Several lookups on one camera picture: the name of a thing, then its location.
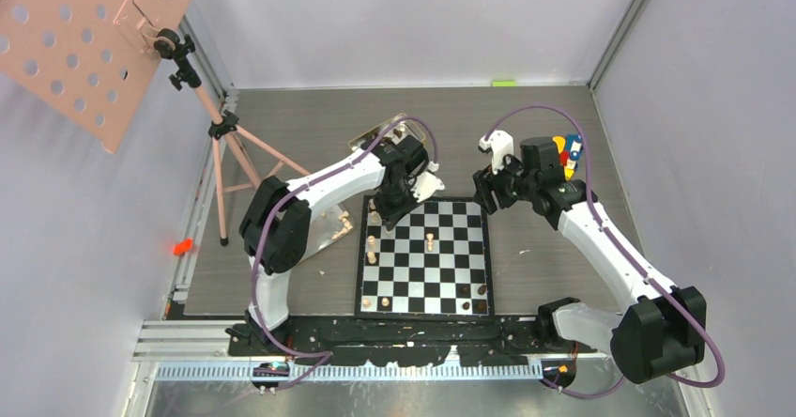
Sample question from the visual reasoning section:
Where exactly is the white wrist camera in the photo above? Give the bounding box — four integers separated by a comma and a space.
478, 130, 514, 176
411, 162, 446, 203

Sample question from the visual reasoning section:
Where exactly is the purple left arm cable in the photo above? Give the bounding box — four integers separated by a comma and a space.
248, 115, 440, 396

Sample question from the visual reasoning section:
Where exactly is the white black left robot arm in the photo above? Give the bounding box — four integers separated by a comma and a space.
239, 135, 431, 355

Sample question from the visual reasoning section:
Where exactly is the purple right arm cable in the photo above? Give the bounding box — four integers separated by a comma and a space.
482, 103, 727, 400

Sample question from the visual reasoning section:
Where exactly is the silver tin lid tray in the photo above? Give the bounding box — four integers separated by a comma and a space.
301, 205, 355, 261

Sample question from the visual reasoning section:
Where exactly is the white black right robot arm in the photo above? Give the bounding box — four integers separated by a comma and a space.
473, 131, 707, 384

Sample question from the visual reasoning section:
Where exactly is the gold tin with dark pieces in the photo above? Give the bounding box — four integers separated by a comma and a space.
347, 113, 426, 151

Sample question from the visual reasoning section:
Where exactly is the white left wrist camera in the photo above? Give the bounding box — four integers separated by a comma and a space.
411, 162, 446, 203

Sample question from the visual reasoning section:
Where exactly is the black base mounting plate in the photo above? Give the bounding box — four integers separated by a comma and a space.
225, 316, 594, 367

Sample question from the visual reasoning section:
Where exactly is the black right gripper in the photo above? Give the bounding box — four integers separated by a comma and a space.
473, 148, 538, 215

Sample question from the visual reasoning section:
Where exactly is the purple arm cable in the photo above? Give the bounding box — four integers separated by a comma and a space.
248, 115, 440, 396
482, 103, 727, 400

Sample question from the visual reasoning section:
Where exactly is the light wooden chess king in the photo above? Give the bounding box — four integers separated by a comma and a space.
366, 236, 377, 252

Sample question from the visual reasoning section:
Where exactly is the yellow round toy block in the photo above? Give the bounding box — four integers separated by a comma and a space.
552, 135, 567, 157

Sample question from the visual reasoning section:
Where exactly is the black white chessboard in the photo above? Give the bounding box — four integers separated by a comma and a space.
354, 197, 496, 321

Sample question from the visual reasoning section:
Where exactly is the orange clip on rail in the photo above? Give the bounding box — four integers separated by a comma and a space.
172, 238, 193, 256

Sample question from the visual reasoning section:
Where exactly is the pink perforated music stand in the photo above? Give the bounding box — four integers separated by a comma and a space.
0, 0, 313, 247

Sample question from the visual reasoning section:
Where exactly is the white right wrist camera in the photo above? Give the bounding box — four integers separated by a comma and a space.
478, 130, 514, 176

